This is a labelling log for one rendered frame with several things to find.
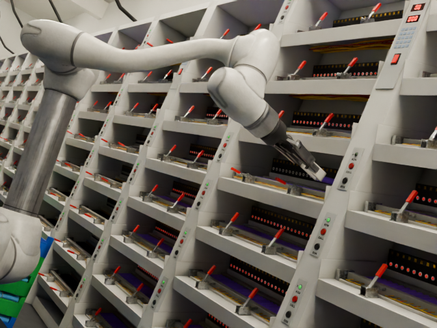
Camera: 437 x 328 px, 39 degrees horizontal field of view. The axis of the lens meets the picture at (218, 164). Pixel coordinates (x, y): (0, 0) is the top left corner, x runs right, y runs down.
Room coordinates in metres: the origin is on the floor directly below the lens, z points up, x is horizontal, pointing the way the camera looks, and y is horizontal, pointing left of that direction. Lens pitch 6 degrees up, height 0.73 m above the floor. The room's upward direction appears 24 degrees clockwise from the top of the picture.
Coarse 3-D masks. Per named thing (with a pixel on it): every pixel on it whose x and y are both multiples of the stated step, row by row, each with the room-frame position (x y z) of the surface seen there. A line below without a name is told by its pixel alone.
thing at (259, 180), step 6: (240, 174) 2.19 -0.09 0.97; (246, 174) 2.15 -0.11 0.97; (258, 180) 2.08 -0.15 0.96; (264, 180) 2.05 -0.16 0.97; (270, 180) 2.02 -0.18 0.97; (276, 186) 1.98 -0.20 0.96; (282, 186) 1.96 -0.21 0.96; (306, 192) 1.84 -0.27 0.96; (312, 192) 1.82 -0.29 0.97; (318, 192) 1.79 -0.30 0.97
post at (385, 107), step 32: (384, 64) 1.67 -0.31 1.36; (384, 96) 1.63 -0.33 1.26; (416, 96) 1.63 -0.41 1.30; (416, 128) 1.65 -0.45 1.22; (384, 192) 1.64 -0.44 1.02; (320, 224) 1.66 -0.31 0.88; (320, 256) 1.62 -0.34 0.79; (352, 256) 1.64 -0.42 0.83; (384, 256) 1.69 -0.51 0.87; (288, 288) 1.68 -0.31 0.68; (320, 320) 1.63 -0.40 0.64; (352, 320) 1.68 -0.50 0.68
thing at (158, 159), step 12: (192, 144) 2.85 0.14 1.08; (156, 156) 2.85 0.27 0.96; (168, 156) 2.70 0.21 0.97; (180, 156) 2.90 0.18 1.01; (192, 156) 2.83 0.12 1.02; (204, 156) 2.74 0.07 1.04; (156, 168) 2.72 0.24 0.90; (168, 168) 2.60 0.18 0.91; (180, 168) 2.50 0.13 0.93; (192, 168) 2.46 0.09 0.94; (204, 168) 2.46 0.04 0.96; (192, 180) 2.39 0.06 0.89
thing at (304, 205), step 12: (228, 168) 2.22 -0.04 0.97; (240, 168) 2.24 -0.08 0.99; (252, 168) 2.27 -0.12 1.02; (228, 180) 2.15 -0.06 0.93; (240, 180) 2.16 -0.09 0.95; (288, 180) 2.16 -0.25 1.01; (300, 180) 2.09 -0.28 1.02; (228, 192) 2.14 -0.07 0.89; (240, 192) 2.07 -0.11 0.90; (252, 192) 2.01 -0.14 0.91; (264, 192) 1.95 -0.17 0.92; (276, 192) 1.88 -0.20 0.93; (276, 204) 1.88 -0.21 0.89; (288, 204) 1.83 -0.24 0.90; (300, 204) 1.77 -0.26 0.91; (312, 204) 1.73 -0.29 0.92; (312, 216) 1.72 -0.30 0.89
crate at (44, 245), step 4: (48, 236) 2.38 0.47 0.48; (40, 240) 2.46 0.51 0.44; (44, 240) 2.44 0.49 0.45; (48, 240) 2.37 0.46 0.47; (52, 240) 2.38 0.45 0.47; (40, 244) 2.36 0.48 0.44; (44, 244) 2.37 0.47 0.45; (48, 244) 2.37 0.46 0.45; (40, 248) 2.36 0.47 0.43; (44, 248) 2.37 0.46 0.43; (48, 248) 2.38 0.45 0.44; (40, 252) 2.37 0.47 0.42; (44, 252) 2.37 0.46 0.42; (40, 256) 2.37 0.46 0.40; (44, 256) 2.38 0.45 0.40
